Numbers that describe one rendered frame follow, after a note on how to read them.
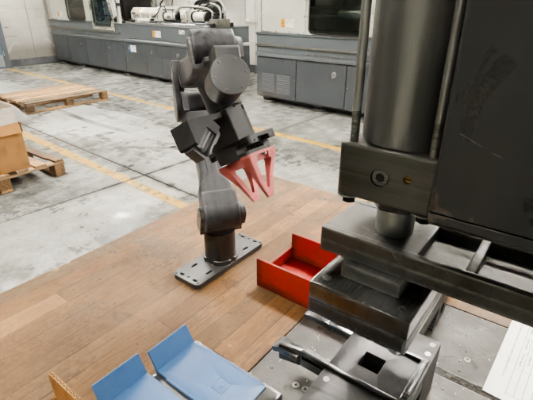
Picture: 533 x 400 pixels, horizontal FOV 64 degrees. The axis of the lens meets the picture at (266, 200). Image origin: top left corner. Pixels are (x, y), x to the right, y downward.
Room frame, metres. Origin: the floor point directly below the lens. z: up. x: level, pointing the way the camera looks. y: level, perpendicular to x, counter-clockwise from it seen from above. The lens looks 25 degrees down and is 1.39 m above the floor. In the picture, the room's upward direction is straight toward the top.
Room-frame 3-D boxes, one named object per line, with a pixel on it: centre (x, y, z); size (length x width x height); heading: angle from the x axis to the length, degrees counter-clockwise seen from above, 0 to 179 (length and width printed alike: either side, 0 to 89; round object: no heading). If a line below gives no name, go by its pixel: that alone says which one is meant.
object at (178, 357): (0.42, 0.08, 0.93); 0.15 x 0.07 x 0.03; 53
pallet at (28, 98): (6.36, 3.18, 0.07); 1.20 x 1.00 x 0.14; 141
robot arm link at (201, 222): (0.73, 0.09, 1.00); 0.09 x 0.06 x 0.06; 108
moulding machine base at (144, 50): (9.30, 2.69, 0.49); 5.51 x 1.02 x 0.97; 49
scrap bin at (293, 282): (0.63, -0.12, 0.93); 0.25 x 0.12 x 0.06; 53
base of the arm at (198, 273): (0.74, 0.09, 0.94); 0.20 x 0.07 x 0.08; 143
